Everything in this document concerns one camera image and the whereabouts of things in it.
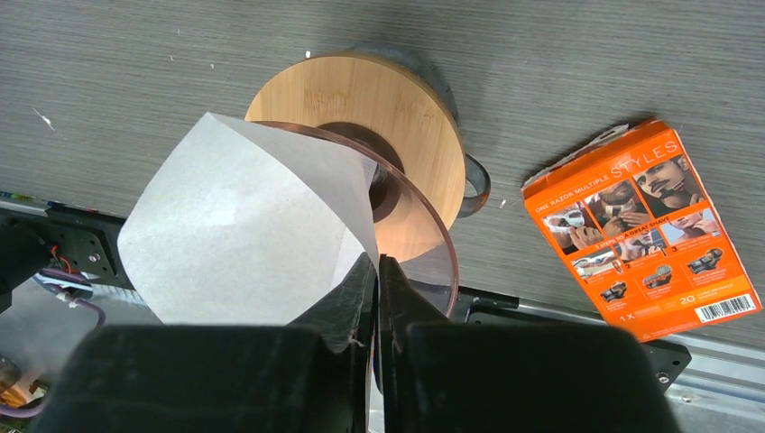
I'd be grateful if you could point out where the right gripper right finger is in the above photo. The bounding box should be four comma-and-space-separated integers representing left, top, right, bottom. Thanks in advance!
376, 256, 680, 432

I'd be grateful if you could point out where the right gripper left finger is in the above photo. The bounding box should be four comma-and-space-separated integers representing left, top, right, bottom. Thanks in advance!
32, 254, 376, 432

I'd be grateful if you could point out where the pink transparent plastic dripper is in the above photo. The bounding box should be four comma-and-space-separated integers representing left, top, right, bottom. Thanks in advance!
259, 121, 459, 317

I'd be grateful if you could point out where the white paper coffee filter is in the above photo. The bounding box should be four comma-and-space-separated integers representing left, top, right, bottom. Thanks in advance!
118, 113, 378, 325

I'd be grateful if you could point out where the dark glass coffee server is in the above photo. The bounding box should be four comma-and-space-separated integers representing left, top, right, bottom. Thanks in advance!
347, 41, 492, 218

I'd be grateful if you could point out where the orange razor box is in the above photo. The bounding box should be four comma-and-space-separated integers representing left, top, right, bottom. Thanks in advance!
521, 118, 761, 342

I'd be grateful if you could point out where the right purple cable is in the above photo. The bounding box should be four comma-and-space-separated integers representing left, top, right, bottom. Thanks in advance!
0, 265, 107, 419

